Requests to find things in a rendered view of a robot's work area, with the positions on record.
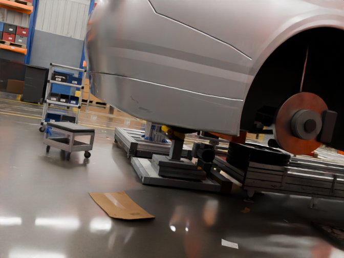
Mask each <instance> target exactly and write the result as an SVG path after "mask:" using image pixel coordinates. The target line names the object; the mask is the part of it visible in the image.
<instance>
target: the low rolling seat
mask: <svg viewBox="0 0 344 258"><path fill-rule="evenodd" d="M49 129H51V130H54V131H58V132H61V133H65V134H66V136H65V137H57V138H48V133H49V134H50V136H51V135H52V134H51V132H50V131H49ZM94 131H95V130H94V129H93V128H89V127H86V126H82V125H78V124H74V123H71V122H47V124H46V127H45V133H44V140H43V144H46V145H47V147H46V152H49V150H50V146H52V147H55V148H58V149H61V150H62V151H67V157H66V160H69V159H70V158H71V153H72V152H80V151H85V153H84V157H85V158H89V157H90V156H91V153H90V152H89V151H91V150H92V148H93V142H94V136H95V132H94ZM69 135H71V136H70V138H69ZM86 135H91V138H90V143H89V144H88V143H85V142H82V141H78V140H75V139H74V137H75V136H86Z"/></svg>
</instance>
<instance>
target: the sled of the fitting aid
mask: <svg viewBox="0 0 344 258"><path fill-rule="evenodd" d="M196 166H197V165H196ZM151 167H152V168H153V169H154V170H155V172H156V173H157V174H158V175H162V176H172V177H180V178H189V179H196V180H205V179H206V174H207V173H206V172H205V171H204V170H202V168H200V167H198V166H197V168H196V170H194V169H186V168H178V167H170V166H163V165H158V164H157V163H156V162H155V161H154V159H152V162H151Z"/></svg>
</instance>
